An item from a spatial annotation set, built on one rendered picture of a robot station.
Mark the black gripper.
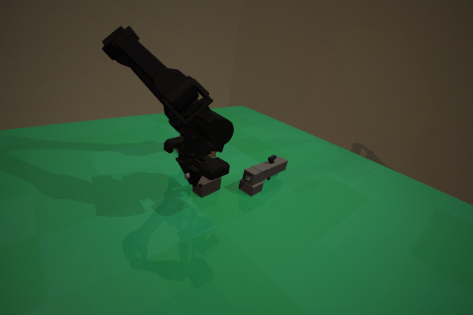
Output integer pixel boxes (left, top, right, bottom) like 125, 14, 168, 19
164, 128, 230, 187

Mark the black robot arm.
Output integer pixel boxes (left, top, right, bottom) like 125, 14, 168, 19
102, 26, 234, 155

